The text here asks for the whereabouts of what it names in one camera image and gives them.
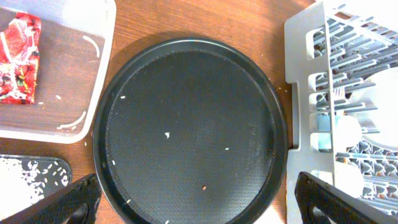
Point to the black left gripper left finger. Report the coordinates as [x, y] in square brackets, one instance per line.
[76, 203]

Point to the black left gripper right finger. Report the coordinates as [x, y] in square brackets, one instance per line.
[320, 202]

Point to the cooked rice pile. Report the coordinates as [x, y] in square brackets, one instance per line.
[15, 186]

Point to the cream plastic cup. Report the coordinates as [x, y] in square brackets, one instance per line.
[348, 133]

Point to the light blue plastic cup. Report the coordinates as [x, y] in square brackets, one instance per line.
[323, 126]

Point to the grey round plate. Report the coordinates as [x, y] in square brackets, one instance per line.
[379, 116]

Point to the red strawberry snack wrapper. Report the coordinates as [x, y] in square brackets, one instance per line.
[20, 59]

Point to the grey dishwasher rack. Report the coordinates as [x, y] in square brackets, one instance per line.
[331, 48]

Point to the clear plastic waste bin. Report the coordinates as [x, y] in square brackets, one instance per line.
[75, 47]

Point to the black rectangular tray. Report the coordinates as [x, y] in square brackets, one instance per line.
[49, 174]

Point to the round black serving tray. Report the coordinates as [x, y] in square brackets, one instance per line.
[190, 131]

